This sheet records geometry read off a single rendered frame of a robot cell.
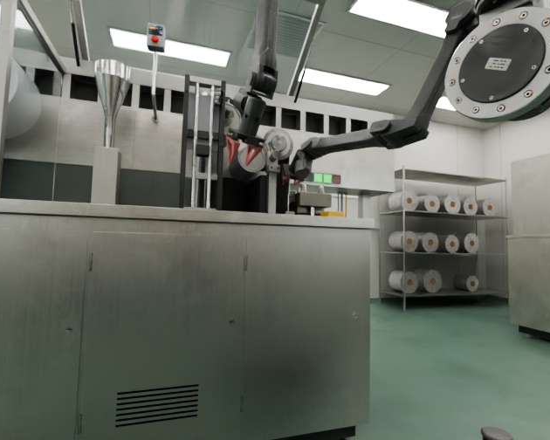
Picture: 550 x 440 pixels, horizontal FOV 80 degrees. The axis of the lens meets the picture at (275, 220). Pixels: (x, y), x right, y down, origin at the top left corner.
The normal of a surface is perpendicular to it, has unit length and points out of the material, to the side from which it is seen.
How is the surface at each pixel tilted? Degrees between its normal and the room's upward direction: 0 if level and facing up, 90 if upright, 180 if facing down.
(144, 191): 90
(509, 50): 90
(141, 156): 90
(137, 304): 90
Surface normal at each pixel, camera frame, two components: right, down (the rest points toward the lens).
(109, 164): 0.31, -0.06
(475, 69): -0.80, -0.07
